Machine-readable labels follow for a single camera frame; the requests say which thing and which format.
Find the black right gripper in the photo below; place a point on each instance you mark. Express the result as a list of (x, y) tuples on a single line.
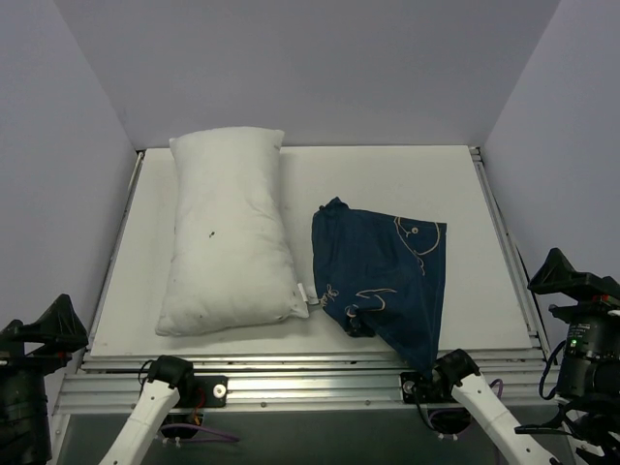
[(582, 313)]

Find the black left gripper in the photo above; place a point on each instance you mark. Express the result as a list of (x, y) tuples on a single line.
[(37, 361)]

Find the blue pillowcase with gold script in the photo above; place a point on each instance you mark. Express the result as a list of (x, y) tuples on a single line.
[(381, 275)]

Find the white pillow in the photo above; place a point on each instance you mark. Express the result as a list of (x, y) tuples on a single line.
[(231, 265)]

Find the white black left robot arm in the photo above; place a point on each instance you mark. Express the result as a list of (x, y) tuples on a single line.
[(155, 402)]

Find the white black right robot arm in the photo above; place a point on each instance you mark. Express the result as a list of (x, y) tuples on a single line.
[(516, 441)]

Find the aluminium right side rail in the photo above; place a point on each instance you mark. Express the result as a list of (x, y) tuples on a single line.
[(528, 304)]

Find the aluminium rail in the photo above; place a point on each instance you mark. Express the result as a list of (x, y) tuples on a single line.
[(528, 304), (135, 177)]

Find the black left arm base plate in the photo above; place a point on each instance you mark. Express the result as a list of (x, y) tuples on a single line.
[(201, 392)]

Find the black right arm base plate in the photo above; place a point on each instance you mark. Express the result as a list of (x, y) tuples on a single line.
[(434, 390)]

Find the aluminium left side rail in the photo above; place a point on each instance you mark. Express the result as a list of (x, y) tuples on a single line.
[(135, 177)]

